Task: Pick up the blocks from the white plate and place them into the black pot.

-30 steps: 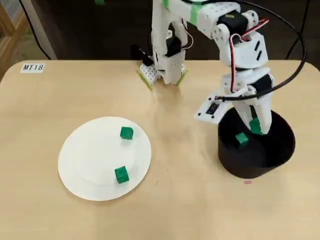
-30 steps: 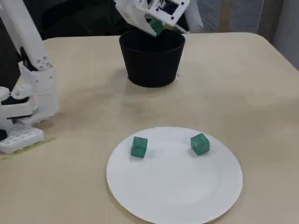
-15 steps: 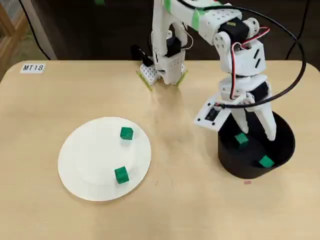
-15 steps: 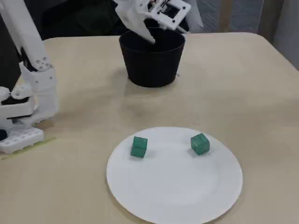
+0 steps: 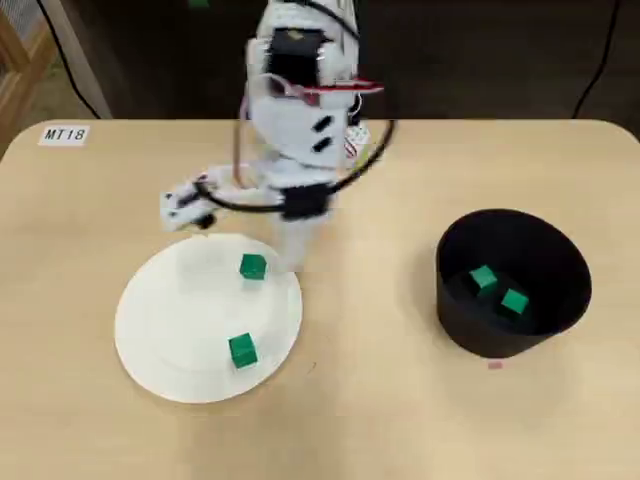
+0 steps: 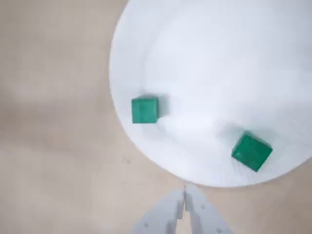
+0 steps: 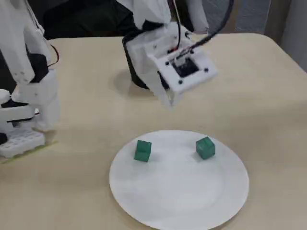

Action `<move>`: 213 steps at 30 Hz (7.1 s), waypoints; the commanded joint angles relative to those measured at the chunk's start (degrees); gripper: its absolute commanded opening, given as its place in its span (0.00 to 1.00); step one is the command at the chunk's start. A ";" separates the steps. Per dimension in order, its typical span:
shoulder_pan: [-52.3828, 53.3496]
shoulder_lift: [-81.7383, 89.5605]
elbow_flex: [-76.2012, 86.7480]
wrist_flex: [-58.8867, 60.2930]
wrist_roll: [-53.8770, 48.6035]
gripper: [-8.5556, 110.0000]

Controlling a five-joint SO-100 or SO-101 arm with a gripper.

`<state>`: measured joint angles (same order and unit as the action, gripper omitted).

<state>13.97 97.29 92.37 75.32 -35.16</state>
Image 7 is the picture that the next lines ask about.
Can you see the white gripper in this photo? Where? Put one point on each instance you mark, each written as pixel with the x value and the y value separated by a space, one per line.
pixel 154 81

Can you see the green cube block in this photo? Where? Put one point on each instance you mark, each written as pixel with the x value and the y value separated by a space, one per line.
pixel 205 148
pixel 142 152

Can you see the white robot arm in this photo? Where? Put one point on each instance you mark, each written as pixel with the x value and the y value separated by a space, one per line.
pixel 40 100

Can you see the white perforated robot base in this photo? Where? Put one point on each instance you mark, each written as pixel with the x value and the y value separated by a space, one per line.
pixel 21 143

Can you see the black round pot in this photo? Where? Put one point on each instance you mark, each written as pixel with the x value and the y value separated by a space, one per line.
pixel 128 62

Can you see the white paper plate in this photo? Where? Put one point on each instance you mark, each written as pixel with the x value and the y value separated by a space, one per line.
pixel 180 191

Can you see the white curved furniture part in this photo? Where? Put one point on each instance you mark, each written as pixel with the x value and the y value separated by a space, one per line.
pixel 199 14

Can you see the yellow green base mat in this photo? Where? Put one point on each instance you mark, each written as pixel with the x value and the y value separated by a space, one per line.
pixel 51 143

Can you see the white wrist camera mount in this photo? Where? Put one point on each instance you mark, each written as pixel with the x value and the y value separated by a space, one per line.
pixel 164 74

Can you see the wooden post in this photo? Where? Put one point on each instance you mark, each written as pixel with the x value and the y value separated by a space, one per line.
pixel 231 14

